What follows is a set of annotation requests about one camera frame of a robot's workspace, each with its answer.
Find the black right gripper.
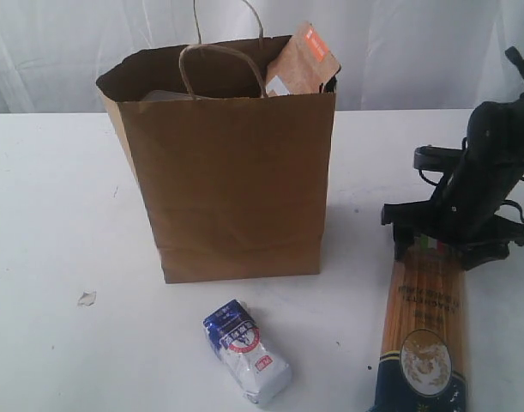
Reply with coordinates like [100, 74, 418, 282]
[381, 100, 524, 270]

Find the brown coffee pouch orange label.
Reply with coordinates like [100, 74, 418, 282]
[265, 21, 341, 97]

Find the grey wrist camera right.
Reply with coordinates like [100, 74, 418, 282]
[413, 145, 463, 173]

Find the brown paper shopping bag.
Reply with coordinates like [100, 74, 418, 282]
[95, 0, 340, 285]

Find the spaghetti pack dark blue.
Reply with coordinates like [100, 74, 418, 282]
[372, 235, 468, 411]

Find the clear bottle yellow millet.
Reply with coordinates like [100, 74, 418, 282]
[142, 90, 192, 102]

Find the blue white salt packet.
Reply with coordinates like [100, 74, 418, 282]
[202, 299, 292, 407]

